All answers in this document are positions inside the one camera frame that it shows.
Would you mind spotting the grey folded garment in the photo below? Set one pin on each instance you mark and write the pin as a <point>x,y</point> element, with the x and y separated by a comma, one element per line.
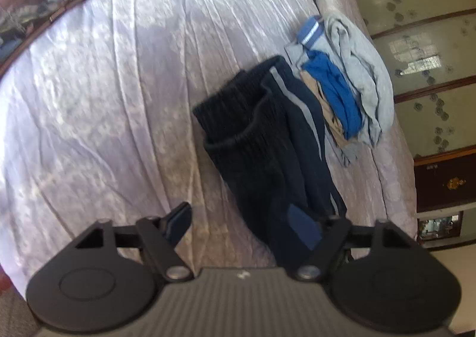
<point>356,57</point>

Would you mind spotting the bright blue folded garment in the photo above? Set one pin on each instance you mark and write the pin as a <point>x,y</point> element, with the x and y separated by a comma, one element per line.
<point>336,91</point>

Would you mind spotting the floral glass wardrobe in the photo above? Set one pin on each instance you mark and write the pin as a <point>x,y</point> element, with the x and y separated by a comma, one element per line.
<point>428,47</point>

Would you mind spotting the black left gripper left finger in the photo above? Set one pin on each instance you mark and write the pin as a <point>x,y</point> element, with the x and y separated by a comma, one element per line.
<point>144,251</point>

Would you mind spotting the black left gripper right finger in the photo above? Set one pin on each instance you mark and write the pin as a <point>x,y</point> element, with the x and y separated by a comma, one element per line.
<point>317,246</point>

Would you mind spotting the white textured bedspread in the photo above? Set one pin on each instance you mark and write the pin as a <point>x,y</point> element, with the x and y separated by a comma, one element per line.
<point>96,123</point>

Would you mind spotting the navy blue striped pants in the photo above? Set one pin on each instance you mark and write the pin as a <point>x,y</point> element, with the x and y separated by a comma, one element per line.
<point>264,131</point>

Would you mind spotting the dark wooden cabinet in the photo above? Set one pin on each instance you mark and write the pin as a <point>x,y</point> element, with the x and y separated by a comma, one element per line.
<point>445,186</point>

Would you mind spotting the tan folded garment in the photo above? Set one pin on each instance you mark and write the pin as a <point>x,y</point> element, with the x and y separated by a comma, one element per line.
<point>334,124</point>

